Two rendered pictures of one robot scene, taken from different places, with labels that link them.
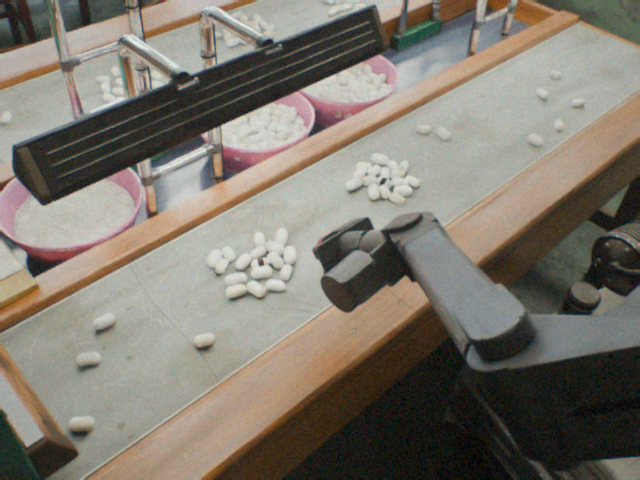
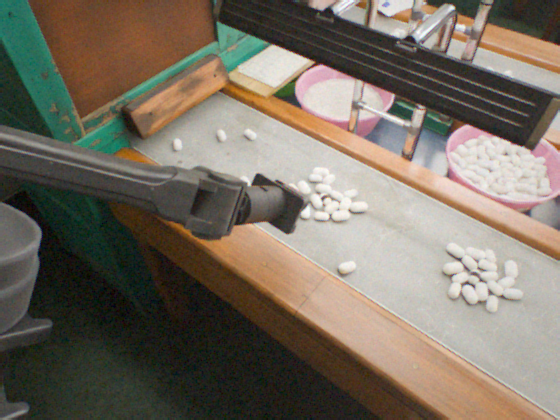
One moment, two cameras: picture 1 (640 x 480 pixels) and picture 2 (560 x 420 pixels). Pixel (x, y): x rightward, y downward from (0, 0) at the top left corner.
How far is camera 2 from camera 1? 0.80 m
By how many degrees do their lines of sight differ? 54
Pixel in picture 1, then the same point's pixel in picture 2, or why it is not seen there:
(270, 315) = not seen: hidden behind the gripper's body
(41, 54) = (492, 35)
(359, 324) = (272, 268)
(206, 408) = not seen: hidden behind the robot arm
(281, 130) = (506, 186)
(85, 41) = (528, 47)
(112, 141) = (260, 14)
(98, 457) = (159, 158)
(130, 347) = (236, 152)
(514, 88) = not seen: outside the picture
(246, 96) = (355, 62)
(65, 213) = (339, 96)
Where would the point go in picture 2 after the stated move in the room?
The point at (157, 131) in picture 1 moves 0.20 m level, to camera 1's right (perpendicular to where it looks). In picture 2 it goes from (285, 31) to (301, 99)
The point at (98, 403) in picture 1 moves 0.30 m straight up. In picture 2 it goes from (194, 149) to (170, 32)
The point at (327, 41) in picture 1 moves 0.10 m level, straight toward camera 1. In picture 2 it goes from (465, 83) to (399, 87)
